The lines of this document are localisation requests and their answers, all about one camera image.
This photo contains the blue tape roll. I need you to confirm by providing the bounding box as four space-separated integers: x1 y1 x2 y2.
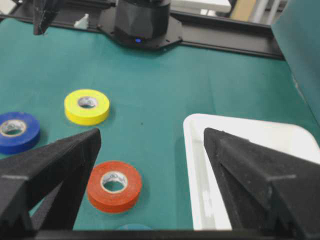
0 112 41 155

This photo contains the yellow tape roll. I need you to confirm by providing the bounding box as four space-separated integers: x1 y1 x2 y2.
64 89 110 126

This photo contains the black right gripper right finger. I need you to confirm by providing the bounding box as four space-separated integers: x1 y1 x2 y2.
203 127 320 238

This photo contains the white plastic case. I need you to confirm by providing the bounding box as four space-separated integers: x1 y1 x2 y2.
183 113 320 230

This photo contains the red tape roll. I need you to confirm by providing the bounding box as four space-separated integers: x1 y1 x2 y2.
87 160 143 214

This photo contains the black aluminium rail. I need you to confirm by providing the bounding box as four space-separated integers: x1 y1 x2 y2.
0 0 284 60

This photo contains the teal tape roll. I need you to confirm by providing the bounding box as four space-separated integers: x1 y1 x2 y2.
116 223 152 231

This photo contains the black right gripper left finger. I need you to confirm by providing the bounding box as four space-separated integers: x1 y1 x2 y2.
0 128 102 232

